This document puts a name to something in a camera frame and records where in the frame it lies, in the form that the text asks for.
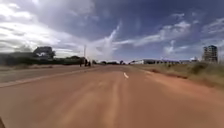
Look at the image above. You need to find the group of people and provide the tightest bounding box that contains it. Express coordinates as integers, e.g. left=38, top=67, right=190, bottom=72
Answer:
left=78, top=58, right=92, bottom=68

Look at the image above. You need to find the tall grey building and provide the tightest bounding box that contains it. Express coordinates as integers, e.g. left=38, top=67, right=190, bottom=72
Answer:
left=202, top=44, right=219, bottom=64

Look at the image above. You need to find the row of low buildings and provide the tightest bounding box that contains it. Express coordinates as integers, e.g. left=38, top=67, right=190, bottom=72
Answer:
left=130, top=58, right=192, bottom=65

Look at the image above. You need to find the dry grass verge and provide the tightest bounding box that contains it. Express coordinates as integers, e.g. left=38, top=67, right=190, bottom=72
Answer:
left=132, top=61, right=224, bottom=88

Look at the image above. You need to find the row of dark trees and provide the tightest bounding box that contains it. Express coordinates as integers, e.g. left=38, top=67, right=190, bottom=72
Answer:
left=0, top=46, right=86, bottom=66

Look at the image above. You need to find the grey paved side strip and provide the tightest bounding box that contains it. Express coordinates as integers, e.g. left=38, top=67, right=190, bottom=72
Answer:
left=0, top=65, right=98, bottom=84

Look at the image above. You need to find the reddish dusty asphalt road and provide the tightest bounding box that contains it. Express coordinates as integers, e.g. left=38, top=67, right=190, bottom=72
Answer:
left=0, top=64, right=224, bottom=128

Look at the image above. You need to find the pole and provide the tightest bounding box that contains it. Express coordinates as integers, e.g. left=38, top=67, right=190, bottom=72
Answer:
left=83, top=44, right=87, bottom=60

